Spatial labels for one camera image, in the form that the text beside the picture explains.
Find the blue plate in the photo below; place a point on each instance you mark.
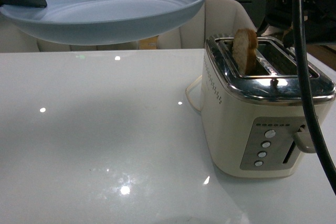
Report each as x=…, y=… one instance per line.
x=101, y=22

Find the toasted bread slice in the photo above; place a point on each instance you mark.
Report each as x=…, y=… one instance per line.
x=244, y=48

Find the grey chair right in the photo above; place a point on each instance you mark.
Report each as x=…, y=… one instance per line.
x=223, y=17

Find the cream two-slot toaster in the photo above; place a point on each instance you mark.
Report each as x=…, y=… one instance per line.
x=254, y=124

